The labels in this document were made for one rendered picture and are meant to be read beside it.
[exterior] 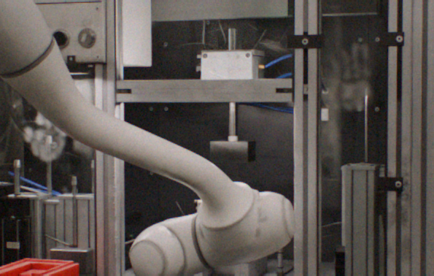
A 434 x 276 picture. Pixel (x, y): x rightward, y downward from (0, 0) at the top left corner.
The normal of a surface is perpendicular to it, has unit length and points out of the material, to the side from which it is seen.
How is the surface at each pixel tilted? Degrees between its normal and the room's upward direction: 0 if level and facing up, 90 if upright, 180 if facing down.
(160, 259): 92
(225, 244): 122
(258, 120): 90
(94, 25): 90
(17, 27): 102
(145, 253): 84
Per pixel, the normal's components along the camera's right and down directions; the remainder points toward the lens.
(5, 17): 0.50, 0.28
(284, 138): -0.31, 0.05
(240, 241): -0.07, 0.55
